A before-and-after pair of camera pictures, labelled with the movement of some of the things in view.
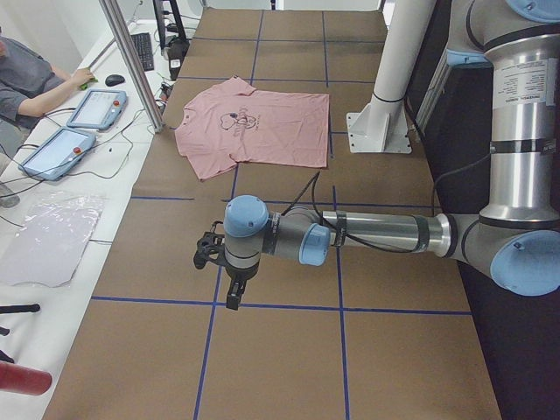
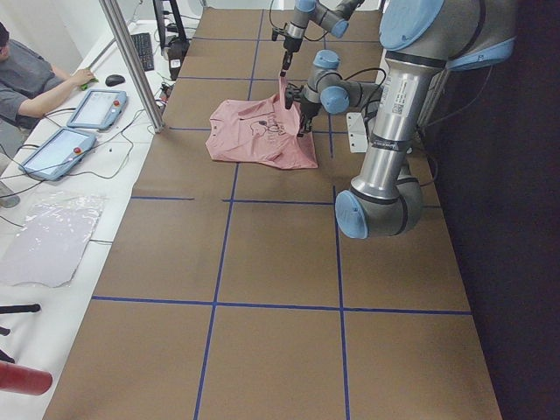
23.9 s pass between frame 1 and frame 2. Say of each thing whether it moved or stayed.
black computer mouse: stayed
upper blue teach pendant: stayed
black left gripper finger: moved
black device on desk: stayed
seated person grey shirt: stayed
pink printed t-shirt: moved
